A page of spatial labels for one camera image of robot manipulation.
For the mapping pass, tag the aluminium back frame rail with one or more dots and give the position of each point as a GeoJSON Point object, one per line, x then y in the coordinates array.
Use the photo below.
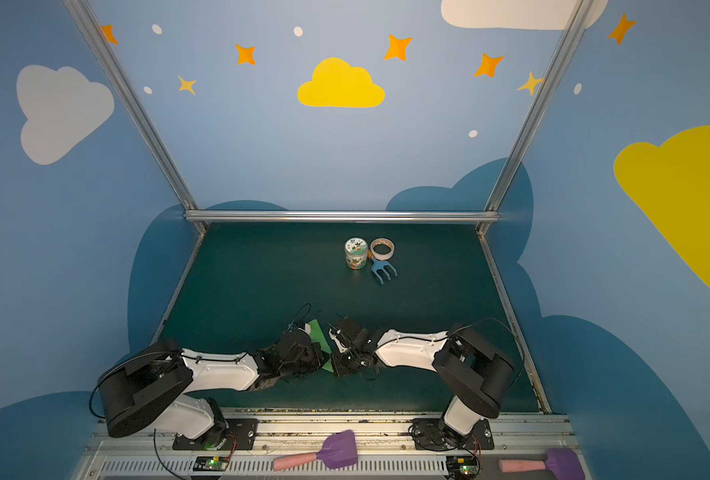
{"type": "Point", "coordinates": [392, 217]}

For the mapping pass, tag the carrot snack jar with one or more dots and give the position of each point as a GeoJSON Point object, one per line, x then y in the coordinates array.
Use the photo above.
{"type": "Point", "coordinates": [356, 253]}

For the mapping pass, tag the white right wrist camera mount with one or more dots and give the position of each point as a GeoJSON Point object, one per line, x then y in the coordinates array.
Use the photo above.
{"type": "Point", "coordinates": [348, 334]}

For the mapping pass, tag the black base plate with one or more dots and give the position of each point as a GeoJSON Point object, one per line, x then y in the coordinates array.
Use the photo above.
{"type": "Point", "coordinates": [228, 435]}
{"type": "Point", "coordinates": [433, 435]}

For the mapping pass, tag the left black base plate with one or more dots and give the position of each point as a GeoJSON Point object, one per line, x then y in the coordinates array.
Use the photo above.
{"type": "Point", "coordinates": [228, 435]}

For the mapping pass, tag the aluminium right corner post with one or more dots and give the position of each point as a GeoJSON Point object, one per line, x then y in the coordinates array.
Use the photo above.
{"type": "Point", "coordinates": [558, 64]}

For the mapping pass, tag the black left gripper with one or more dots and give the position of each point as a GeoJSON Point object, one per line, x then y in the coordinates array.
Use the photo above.
{"type": "Point", "coordinates": [310, 351]}

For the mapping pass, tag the green circuit board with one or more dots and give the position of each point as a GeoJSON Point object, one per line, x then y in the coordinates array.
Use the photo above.
{"type": "Point", "coordinates": [462, 468]}
{"type": "Point", "coordinates": [216, 464]}

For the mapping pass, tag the right green circuit board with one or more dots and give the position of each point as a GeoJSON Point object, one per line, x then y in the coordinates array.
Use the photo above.
{"type": "Point", "coordinates": [462, 468]}

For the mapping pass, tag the left green circuit board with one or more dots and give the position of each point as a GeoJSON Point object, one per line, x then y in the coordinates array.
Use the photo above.
{"type": "Point", "coordinates": [216, 464]}

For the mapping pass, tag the aluminium corner post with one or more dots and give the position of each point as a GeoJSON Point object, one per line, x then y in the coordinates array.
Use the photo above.
{"type": "Point", "coordinates": [84, 17]}
{"type": "Point", "coordinates": [558, 64]}

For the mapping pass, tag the aluminium front rail base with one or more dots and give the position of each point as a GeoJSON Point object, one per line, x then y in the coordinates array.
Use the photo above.
{"type": "Point", "coordinates": [301, 444]}

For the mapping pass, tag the purple scoop pink handle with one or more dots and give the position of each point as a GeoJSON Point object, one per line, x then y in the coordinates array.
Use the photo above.
{"type": "Point", "coordinates": [563, 463]}
{"type": "Point", "coordinates": [338, 451]}

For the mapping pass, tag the aluminium left corner post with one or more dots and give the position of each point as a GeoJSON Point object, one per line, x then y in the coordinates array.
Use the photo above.
{"type": "Point", "coordinates": [84, 17]}

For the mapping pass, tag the blue garden hand rake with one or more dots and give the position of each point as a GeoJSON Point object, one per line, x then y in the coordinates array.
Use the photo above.
{"type": "Point", "coordinates": [383, 270]}

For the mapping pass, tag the white tape roll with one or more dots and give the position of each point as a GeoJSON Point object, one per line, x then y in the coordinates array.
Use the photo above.
{"type": "Point", "coordinates": [381, 249]}

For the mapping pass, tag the green square paper sheet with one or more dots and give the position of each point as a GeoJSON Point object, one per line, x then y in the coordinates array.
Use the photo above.
{"type": "Point", "coordinates": [317, 337]}

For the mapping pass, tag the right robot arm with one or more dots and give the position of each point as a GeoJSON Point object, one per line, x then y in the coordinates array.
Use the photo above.
{"type": "Point", "coordinates": [477, 372]}

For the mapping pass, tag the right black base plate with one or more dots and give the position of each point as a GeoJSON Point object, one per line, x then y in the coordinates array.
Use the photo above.
{"type": "Point", "coordinates": [433, 435]}

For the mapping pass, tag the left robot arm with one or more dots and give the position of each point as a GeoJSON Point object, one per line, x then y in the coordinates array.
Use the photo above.
{"type": "Point", "coordinates": [161, 388]}

